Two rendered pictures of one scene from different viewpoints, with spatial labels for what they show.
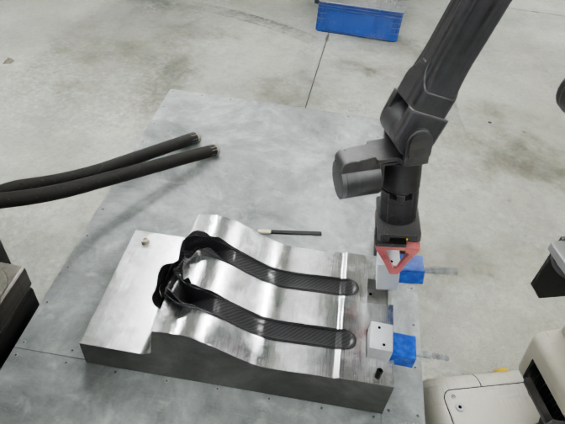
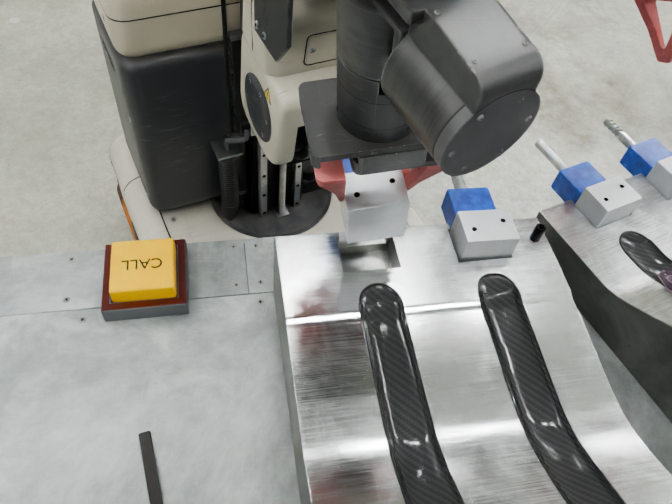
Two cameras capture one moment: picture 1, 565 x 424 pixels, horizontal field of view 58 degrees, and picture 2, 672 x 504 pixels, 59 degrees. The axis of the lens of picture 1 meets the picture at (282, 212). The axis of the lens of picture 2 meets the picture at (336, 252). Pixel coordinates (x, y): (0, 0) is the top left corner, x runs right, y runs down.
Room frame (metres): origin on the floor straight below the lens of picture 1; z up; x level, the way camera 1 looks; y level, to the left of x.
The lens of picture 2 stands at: (0.71, 0.12, 1.32)
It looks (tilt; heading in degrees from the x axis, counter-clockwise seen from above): 53 degrees down; 249
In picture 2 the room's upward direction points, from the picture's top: 9 degrees clockwise
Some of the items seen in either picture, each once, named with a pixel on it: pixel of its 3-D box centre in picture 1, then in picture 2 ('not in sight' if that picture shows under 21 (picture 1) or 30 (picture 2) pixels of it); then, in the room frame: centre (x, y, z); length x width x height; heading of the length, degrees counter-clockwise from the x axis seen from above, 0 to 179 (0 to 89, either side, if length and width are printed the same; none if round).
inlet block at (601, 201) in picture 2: not in sight; (574, 179); (0.29, -0.26, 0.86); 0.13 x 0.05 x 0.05; 103
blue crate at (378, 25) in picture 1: (360, 11); not in sight; (3.79, -0.42, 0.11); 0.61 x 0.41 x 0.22; 83
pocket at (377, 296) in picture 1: (377, 298); (365, 261); (0.57, -0.19, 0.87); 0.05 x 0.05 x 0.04; 86
